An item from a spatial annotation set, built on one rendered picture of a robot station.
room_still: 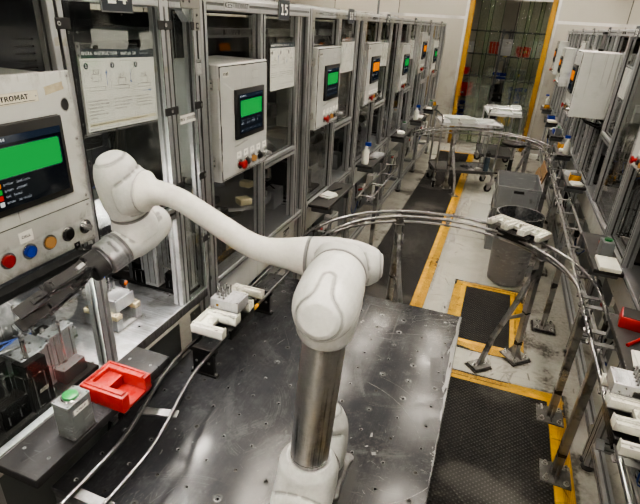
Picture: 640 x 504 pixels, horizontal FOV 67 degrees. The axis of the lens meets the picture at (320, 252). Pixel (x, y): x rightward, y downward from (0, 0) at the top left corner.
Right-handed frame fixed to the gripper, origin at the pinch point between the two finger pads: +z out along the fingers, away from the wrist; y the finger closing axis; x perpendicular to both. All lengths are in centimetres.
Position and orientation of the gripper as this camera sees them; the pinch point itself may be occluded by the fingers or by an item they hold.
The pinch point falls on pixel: (28, 313)
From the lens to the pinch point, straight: 127.7
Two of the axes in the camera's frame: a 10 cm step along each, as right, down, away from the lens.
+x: 7.2, 6.9, 0.2
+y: 4.3, -4.4, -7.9
